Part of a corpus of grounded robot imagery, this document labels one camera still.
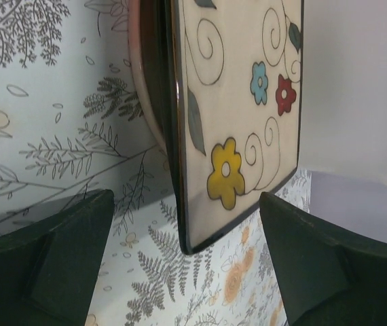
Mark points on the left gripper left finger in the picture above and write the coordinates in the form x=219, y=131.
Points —
x=48, y=270

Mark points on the floral patterned table mat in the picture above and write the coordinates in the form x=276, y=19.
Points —
x=70, y=124

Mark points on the white plastic bin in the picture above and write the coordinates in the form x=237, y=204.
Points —
x=344, y=89

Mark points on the dark plate under square plate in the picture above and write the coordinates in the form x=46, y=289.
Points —
x=142, y=47

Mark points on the square floral plate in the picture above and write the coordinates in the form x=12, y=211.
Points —
x=233, y=109

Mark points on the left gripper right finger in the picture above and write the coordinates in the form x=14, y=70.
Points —
x=327, y=275

